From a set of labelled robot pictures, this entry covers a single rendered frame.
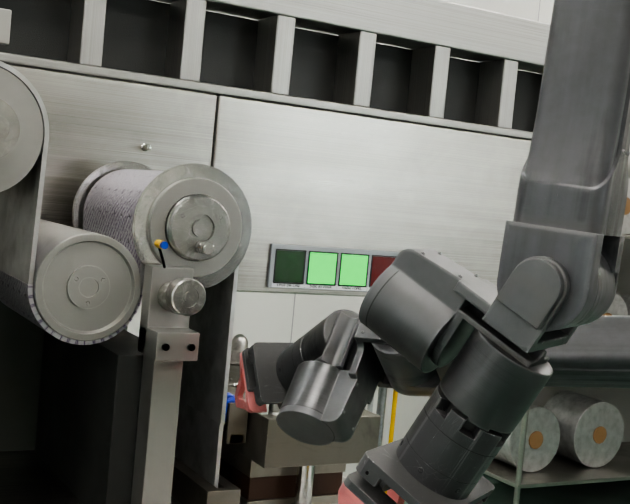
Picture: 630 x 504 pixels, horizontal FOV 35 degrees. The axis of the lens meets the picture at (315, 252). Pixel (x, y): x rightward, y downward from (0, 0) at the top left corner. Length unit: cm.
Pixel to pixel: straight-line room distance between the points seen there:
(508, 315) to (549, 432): 399
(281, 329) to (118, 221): 307
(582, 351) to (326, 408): 23
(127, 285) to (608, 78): 67
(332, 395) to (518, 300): 35
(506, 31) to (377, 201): 40
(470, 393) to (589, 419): 411
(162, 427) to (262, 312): 308
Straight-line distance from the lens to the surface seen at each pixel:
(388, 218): 168
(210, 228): 115
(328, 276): 162
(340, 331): 96
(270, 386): 103
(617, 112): 63
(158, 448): 115
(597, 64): 63
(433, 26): 174
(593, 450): 482
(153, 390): 113
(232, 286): 120
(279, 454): 122
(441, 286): 66
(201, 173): 116
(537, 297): 61
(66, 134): 145
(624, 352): 88
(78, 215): 138
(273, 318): 423
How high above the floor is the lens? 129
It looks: 3 degrees down
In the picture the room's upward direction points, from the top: 5 degrees clockwise
